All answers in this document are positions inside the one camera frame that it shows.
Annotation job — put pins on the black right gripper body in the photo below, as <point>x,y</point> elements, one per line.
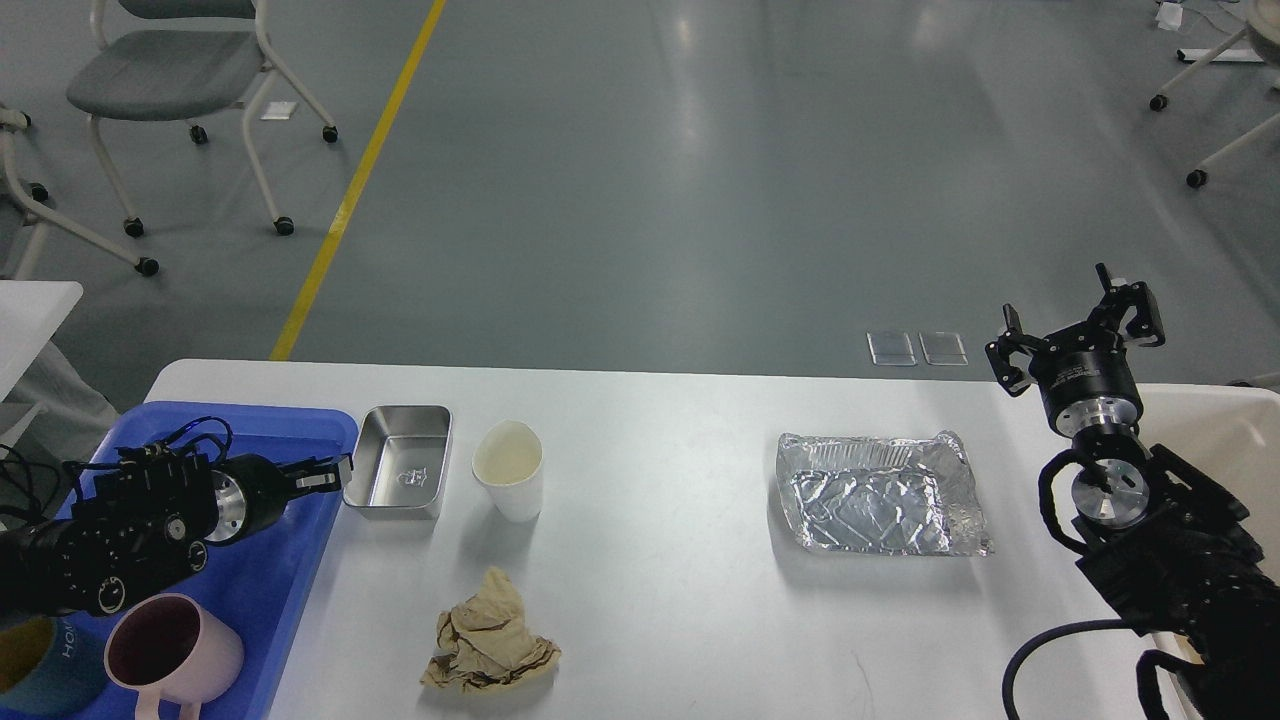
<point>1084,388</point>

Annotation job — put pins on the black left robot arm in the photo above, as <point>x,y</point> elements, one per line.
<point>146,521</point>

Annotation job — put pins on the blue and yellow cup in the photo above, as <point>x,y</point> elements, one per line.
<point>50,668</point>

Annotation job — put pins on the white paper cup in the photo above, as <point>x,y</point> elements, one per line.
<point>507,464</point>

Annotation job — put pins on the white plastic bin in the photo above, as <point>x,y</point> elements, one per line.
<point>1230,430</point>

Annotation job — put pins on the stainless steel box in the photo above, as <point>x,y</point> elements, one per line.
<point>400,463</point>

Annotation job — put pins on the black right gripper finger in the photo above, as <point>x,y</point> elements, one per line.
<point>1127,313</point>
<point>1014,380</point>

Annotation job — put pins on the pink mug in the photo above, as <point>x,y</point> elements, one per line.
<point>169,648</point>

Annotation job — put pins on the crumpled brown paper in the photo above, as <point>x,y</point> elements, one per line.
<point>483,644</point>

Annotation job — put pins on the grey office chair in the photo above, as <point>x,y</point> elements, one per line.
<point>158,75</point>

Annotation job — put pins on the aluminium foil tray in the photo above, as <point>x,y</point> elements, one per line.
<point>881,496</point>

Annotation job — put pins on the white side table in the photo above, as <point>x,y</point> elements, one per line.
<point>31,311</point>

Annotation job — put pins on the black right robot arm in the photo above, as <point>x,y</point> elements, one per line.
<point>1163,543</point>

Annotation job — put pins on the clear floor plate right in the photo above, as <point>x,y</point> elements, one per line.
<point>941,348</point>

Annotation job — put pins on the clear floor plate left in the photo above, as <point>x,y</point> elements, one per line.
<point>891,348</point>

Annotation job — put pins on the white chair frame left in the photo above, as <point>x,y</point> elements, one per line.
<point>23,208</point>

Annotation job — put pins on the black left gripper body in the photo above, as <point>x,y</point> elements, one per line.
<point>251,493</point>

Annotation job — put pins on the blue plastic tray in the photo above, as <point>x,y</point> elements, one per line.
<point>258,587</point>

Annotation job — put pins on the clear floor plate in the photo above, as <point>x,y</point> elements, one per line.
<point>891,348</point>
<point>941,348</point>

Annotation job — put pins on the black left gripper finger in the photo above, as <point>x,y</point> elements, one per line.
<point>337,467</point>
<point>317,483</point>

